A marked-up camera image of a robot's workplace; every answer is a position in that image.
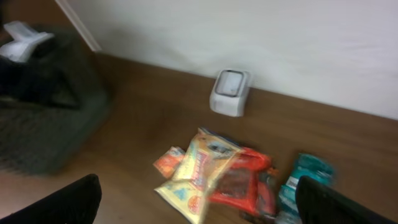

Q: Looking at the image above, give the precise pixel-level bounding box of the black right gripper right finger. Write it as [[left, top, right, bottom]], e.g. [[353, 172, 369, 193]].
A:
[[295, 176, 395, 224]]

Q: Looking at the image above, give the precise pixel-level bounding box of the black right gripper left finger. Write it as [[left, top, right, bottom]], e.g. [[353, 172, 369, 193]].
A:
[[1, 174, 102, 224]]

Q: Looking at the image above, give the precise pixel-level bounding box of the blue mouthwash bottle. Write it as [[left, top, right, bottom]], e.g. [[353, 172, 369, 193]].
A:
[[275, 153, 334, 224]]

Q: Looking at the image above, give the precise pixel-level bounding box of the black orange snack packet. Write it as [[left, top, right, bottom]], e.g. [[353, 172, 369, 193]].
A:
[[239, 167, 278, 224]]

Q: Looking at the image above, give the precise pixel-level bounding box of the red snack bag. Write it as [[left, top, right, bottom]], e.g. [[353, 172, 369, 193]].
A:
[[209, 147, 273, 212]]

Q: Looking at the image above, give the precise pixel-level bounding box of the small orange box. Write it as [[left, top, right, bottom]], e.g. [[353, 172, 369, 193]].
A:
[[153, 146, 185, 179]]

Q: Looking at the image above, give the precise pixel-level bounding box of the cream yellow chip bag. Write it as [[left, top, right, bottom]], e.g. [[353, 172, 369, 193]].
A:
[[155, 128, 243, 224]]

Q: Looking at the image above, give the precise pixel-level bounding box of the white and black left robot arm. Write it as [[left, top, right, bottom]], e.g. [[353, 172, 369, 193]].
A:
[[1, 21, 81, 110]]

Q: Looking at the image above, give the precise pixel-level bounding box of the white barcode scanner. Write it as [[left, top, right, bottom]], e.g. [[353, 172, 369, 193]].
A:
[[210, 69, 251, 117]]

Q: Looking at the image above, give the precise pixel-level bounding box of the grey plastic mesh basket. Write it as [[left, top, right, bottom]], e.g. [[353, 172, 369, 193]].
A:
[[1, 26, 110, 175]]

